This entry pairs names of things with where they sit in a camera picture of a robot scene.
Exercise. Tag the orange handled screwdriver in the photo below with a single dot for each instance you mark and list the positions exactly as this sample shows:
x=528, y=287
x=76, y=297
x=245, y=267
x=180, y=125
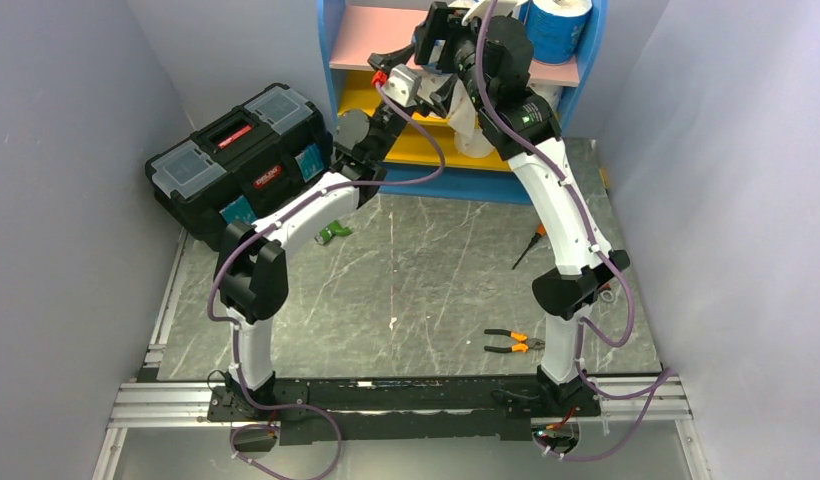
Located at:
x=539, y=233

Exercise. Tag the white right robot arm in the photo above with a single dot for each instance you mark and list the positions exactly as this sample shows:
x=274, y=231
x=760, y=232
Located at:
x=529, y=140

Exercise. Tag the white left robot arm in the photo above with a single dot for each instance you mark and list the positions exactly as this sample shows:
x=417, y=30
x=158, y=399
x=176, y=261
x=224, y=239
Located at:
x=250, y=285

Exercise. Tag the blue shelf unit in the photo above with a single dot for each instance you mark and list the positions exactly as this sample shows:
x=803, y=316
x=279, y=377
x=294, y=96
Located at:
x=349, y=34

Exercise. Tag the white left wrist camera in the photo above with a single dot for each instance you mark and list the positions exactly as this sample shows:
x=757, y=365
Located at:
x=401, y=85

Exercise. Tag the red handled adjustable wrench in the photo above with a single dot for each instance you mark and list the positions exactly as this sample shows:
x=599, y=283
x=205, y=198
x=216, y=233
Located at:
x=607, y=294

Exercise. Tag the orange handled pliers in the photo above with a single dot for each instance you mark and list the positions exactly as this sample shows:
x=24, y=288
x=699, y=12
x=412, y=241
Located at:
x=521, y=342

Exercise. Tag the blue cartoon roll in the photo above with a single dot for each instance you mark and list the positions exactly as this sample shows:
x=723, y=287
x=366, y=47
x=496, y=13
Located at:
x=554, y=28

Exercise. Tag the green pipe valve fitting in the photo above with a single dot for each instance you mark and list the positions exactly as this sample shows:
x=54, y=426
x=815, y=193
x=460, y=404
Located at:
x=333, y=230

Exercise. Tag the black toolbox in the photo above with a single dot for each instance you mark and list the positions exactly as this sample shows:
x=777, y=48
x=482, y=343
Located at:
x=243, y=166

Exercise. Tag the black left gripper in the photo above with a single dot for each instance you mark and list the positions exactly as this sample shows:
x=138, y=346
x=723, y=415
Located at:
x=384, y=63

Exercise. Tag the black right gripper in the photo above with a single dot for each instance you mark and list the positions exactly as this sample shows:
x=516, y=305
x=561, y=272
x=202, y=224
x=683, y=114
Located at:
x=439, y=23

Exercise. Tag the plain white roll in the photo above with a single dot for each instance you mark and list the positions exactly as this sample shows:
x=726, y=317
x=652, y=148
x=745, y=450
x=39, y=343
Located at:
x=473, y=145

